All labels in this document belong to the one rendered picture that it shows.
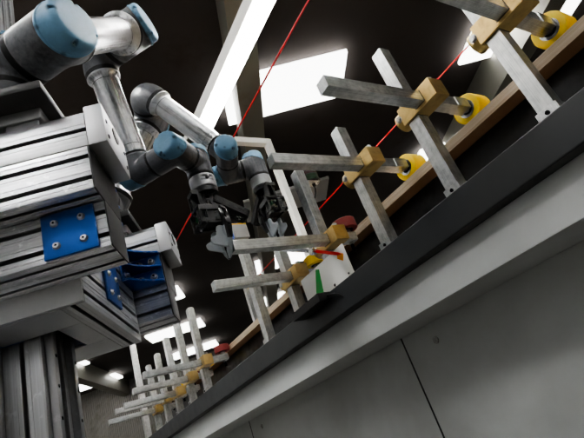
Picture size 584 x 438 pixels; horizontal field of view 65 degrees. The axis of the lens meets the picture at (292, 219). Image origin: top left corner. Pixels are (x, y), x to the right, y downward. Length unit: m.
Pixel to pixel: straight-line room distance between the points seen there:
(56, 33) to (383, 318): 1.01
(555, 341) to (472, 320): 0.22
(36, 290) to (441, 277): 0.85
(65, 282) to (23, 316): 0.09
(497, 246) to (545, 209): 0.13
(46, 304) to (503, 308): 1.04
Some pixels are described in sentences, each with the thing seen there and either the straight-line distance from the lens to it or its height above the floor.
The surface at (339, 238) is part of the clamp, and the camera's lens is 1.37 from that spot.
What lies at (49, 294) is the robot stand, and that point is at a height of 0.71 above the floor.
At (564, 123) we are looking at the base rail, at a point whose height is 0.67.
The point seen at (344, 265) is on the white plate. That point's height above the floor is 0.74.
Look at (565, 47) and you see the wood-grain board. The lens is 1.19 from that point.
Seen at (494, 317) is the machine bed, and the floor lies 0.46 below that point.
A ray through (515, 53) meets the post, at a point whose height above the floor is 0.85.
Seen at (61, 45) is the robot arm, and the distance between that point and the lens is 1.05.
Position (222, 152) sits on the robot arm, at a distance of 1.49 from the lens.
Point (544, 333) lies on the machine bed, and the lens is 1.27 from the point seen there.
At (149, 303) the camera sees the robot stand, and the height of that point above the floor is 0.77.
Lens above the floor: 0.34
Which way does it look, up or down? 25 degrees up
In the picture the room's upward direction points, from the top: 21 degrees counter-clockwise
